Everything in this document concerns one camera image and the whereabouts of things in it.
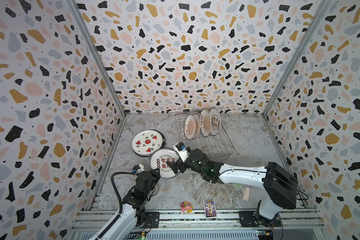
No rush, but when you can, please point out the fruit pattern blue-rim plate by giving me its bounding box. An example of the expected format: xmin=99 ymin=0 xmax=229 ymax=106
xmin=132 ymin=130 xmax=153 ymax=157

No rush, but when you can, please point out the red pattern white plate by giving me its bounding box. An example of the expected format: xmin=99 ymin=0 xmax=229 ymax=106
xmin=209 ymin=108 xmax=221 ymax=136

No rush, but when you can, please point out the dark rimmed cream plate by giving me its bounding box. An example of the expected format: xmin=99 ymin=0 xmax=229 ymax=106
xmin=150 ymin=130 xmax=166 ymax=153

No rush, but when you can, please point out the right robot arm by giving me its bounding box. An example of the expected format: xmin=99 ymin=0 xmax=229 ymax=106
xmin=167 ymin=147 xmax=298 ymax=227

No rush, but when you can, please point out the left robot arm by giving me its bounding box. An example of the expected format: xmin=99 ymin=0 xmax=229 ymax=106
xmin=92 ymin=170 xmax=161 ymax=240

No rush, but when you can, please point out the orange sunburst plate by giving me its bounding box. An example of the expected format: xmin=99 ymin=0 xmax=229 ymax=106
xmin=184 ymin=114 xmax=196 ymax=140

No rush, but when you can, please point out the pink yellow toy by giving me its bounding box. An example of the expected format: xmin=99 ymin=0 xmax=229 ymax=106
xmin=180 ymin=201 xmax=193 ymax=213

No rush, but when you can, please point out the orange pattern white plate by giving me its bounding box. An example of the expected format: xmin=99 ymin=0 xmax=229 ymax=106
xmin=200 ymin=109 xmax=212 ymax=138

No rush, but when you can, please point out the purple card box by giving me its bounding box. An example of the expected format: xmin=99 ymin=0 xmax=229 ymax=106
xmin=203 ymin=199 xmax=217 ymax=219

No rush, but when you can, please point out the pink eraser block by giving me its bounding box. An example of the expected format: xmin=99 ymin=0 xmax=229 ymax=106
xmin=243 ymin=187 xmax=251 ymax=201

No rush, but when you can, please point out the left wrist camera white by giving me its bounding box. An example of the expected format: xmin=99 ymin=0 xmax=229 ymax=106
xmin=132 ymin=164 xmax=145 ymax=176

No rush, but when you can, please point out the metal wire dish rack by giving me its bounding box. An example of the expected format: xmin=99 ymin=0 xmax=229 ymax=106
xmin=175 ymin=111 xmax=235 ymax=162

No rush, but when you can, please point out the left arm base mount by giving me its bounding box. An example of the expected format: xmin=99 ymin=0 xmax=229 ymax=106
xmin=134 ymin=212 xmax=160 ymax=229

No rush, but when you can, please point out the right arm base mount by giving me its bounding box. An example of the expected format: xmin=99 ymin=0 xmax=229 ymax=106
xmin=239 ymin=211 xmax=282 ymax=228

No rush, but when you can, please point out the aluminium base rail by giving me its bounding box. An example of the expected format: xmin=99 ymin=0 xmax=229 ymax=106
xmin=68 ymin=209 xmax=330 ymax=240

